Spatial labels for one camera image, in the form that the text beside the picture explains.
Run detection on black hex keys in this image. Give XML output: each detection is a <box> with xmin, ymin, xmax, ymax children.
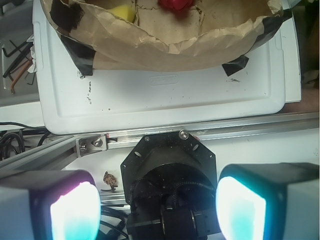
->
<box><xmin>0</xmin><ymin>40</ymin><xmax>36</xmax><ymax>91</ymax></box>

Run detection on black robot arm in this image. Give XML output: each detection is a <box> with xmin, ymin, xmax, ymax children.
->
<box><xmin>0</xmin><ymin>132</ymin><xmax>320</xmax><ymax>240</ymax></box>

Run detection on metal corner bracket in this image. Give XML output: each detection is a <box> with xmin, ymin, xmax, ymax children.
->
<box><xmin>75</xmin><ymin>134</ymin><xmax>108</xmax><ymax>158</ymax></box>

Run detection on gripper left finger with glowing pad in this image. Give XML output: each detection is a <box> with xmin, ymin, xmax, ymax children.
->
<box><xmin>0</xmin><ymin>170</ymin><xmax>101</xmax><ymax>240</ymax></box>

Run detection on aluminium frame rail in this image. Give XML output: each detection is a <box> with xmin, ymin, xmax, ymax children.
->
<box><xmin>0</xmin><ymin>112</ymin><xmax>320</xmax><ymax>171</ymax></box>

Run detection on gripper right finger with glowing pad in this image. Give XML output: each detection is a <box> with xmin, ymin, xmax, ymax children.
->
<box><xmin>216</xmin><ymin>162</ymin><xmax>320</xmax><ymax>240</ymax></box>

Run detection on brown paper bag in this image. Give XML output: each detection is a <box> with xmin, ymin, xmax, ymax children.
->
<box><xmin>40</xmin><ymin>0</ymin><xmax>292</xmax><ymax>76</ymax></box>

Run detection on black cable bundle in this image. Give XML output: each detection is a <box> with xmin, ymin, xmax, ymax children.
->
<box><xmin>0</xmin><ymin>121</ymin><xmax>53</xmax><ymax>161</ymax></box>

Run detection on red crumpled object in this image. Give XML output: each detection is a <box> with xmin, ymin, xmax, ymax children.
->
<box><xmin>157</xmin><ymin>0</ymin><xmax>194</xmax><ymax>15</ymax></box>

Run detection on yellow sponge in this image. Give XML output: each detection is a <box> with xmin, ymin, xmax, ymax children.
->
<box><xmin>107</xmin><ymin>4</ymin><xmax>136</xmax><ymax>23</ymax></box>

